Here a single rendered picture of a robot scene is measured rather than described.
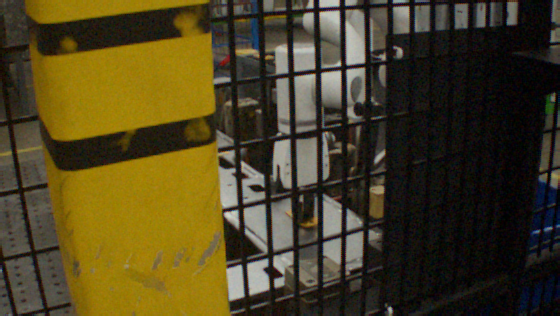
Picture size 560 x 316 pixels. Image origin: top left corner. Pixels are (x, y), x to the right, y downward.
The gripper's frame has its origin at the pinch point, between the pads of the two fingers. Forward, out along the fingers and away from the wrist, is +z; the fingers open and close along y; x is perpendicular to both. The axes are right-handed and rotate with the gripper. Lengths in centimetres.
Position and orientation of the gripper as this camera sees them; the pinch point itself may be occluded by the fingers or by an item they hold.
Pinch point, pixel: (302, 206)
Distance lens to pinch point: 127.3
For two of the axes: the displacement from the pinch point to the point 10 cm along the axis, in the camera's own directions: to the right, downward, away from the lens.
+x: 4.6, 2.8, -8.4
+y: -8.9, 1.9, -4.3
